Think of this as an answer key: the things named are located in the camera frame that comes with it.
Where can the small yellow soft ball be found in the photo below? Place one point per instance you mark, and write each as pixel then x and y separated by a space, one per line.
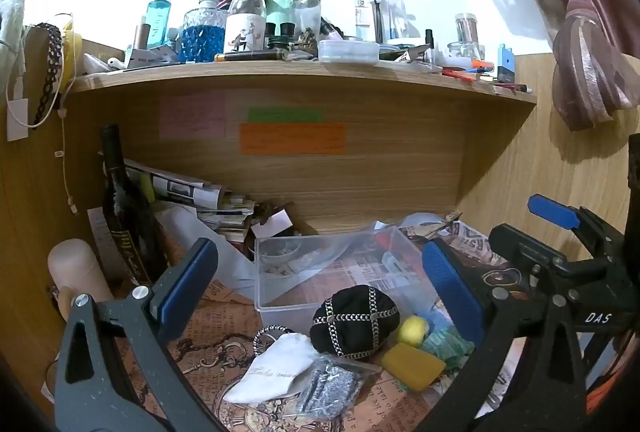
pixel 412 331

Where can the small clear lidded container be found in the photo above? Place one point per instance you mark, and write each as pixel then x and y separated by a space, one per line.
pixel 348 51

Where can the white fabric pouch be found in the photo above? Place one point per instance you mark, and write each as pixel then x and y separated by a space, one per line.
pixel 272 369

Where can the clear jar of sticks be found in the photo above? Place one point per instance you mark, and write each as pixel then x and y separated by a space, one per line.
pixel 467 31

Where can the clear plastic storage box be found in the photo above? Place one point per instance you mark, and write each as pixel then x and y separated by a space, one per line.
pixel 285 292

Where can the yellow ribbon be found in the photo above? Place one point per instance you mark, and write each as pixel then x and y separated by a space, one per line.
pixel 75 56

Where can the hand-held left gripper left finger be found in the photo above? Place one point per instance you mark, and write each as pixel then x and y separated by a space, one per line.
pixel 187 284

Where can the clear round jar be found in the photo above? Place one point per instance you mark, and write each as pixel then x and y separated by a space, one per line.
pixel 306 9

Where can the white fluffy cloth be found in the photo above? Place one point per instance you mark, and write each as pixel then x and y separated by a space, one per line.
pixel 11 26

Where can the dark wine bottle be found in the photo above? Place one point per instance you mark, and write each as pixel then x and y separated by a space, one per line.
pixel 122 212

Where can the yellow sponge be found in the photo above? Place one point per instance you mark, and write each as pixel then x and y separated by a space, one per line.
pixel 412 366

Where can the white card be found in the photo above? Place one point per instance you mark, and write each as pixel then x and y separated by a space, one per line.
pixel 17 120

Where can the black lace headband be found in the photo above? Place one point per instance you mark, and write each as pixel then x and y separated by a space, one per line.
pixel 52 61

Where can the vintage print paper cover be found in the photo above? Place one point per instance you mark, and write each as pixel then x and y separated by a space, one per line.
pixel 210 327

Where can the clear brush package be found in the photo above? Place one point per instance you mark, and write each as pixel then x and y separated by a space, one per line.
pixel 382 9

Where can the teal green cloth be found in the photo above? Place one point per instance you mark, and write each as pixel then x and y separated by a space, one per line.
pixel 447 344

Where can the blue and black clip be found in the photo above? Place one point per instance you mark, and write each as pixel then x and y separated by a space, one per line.
pixel 505 64

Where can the glass bottle with blue liquid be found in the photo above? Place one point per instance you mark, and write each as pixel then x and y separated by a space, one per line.
pixel 202 36

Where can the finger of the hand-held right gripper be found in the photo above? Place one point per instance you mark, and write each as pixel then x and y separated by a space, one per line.
pixel 525 247
pixel 552 211

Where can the mint green pump bottle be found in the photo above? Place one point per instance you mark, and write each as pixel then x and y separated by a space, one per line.
pixel 280 9

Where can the pile of papers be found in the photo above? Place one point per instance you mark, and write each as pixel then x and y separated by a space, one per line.
pixel 200 199

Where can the tall light blue bottle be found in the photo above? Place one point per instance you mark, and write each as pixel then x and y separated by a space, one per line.
pixel 158 24

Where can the striped brown curtain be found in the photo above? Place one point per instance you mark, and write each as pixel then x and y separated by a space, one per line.
pixel 585 56

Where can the beige plastic cylinder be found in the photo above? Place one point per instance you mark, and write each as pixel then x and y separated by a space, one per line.
pixel 77 267

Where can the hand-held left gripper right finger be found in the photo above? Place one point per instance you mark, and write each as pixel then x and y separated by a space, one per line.
pixel 450 284

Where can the orange sticky note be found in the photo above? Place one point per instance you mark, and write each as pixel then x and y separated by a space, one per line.
pixel 292 138

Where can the pink sticky note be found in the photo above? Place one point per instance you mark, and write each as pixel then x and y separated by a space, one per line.
pixel 192 116

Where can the wooden shelf unit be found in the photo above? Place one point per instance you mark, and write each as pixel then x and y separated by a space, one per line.
pixel 390 182

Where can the clear labelled glass bottle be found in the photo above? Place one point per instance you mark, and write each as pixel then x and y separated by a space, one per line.
pixel 245 24

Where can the green sticky note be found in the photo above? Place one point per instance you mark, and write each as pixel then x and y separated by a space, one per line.
pixel 285 114

